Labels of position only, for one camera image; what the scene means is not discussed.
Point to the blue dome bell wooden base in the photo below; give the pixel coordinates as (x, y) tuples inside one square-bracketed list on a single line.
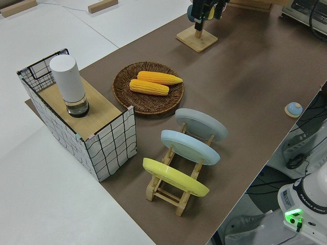
[(294, 109)]

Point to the round brown wicker basket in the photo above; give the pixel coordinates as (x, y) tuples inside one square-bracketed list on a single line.
[(143, 102)]

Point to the blue mug yellow inside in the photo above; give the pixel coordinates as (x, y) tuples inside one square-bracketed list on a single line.
[(189, 14)]

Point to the wooden block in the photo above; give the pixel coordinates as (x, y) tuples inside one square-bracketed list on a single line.
[(15, 9), (102, 6)]

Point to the grey plate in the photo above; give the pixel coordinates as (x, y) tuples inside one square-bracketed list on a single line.
[(204, 125)]

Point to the yellow plate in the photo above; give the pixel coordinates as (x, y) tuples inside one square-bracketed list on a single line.
[(176, 178)]

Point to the wooden drawer cabinet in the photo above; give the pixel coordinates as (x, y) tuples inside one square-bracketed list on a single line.
[(279, 1)]

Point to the wooden dish rack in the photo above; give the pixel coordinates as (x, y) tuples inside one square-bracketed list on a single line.
[(166, 196)]

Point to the wooden mug tree stand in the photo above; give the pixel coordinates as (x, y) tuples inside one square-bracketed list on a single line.
[(196, 40)]

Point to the white cylinder bottle glass base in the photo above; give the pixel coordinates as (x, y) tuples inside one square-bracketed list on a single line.
[(67, 79)]

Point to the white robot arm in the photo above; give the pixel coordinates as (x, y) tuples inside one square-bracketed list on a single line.
[(306, 201)]

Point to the yellow corn cob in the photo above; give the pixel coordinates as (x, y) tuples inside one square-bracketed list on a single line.
[(148, 87), (158, 77)]

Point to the black camera with green light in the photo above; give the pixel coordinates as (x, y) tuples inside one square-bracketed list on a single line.
[(199, 10)]

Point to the white toaster oven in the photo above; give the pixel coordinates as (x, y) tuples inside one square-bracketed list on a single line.
[(301, 10)]

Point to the light blue plate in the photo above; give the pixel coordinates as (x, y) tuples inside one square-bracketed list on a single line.
[(189, 146)]

